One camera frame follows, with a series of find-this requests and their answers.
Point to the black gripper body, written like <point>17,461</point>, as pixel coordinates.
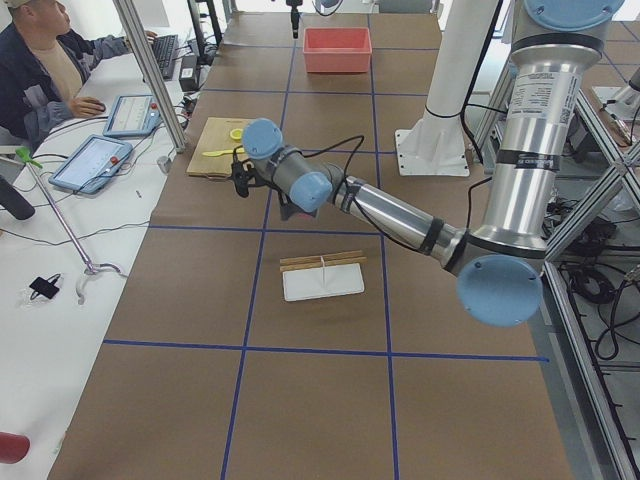
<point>288,210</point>

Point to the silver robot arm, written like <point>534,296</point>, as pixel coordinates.
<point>497,265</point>

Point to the yellow plastic knife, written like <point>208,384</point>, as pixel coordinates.
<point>218,153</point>

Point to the wooden cutting board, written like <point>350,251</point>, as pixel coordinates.
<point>215,136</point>

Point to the blue teach pendant far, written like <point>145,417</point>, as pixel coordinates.
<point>132,116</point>

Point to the blue teach pendant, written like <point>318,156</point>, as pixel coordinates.
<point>132,116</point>
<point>91,165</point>

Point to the white rectangular tray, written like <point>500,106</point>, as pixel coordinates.
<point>322,282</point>

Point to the black keyboard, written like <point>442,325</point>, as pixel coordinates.
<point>164,49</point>

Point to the pink plastic bin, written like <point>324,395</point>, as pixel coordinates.
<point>337,50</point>

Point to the blue teach pendant near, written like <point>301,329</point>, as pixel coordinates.
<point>91,165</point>

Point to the brown table mat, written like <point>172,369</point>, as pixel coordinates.
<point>207,372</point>

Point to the purple stick with green tip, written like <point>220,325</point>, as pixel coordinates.
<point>91,268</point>

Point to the seated person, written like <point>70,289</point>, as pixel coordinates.
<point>44,65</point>

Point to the red cylinder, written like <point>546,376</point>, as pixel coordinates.
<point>13,447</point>

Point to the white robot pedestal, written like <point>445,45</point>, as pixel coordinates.
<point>435,145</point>

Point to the aluminium frame post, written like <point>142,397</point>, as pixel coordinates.
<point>135,32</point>

